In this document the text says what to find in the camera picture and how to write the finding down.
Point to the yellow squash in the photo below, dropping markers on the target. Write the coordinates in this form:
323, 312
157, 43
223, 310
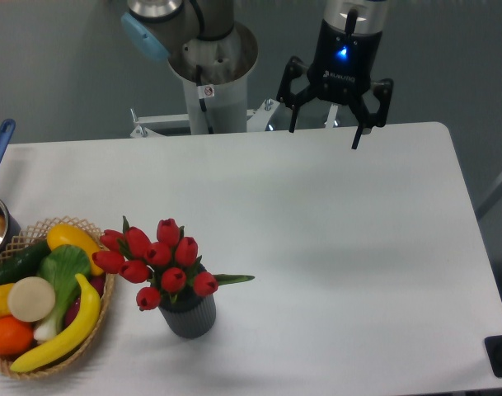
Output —
67, 234

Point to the dark grey ribbed vase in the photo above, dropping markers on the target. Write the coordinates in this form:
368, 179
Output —
191, 315

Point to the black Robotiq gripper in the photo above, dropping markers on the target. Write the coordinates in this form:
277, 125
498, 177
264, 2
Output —
344, 62

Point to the red tulip bouquet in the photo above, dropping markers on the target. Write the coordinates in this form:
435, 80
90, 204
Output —
169, 268

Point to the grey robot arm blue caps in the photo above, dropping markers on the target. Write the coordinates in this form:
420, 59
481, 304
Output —
159, 28

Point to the round beige disc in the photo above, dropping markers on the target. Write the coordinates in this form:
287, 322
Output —
31, 299

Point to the woven wicker basket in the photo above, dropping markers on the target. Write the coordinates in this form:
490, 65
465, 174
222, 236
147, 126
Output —
30, 236

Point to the yellow banana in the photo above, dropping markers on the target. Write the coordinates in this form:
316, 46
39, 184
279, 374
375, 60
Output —
70, 338

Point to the purple red vegetable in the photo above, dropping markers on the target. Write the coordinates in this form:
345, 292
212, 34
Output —
98, 283

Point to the dark green cucumber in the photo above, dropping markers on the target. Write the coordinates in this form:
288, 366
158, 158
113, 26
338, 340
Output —
23, 263

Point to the black device at table edge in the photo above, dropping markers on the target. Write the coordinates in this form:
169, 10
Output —
493, 346

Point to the green bok choy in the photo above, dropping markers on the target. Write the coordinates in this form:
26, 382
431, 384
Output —
59, 269

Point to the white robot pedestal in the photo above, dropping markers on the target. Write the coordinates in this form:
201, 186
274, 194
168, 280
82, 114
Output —
214, 78

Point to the orange fruit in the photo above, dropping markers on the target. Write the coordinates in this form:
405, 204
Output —
16, 337

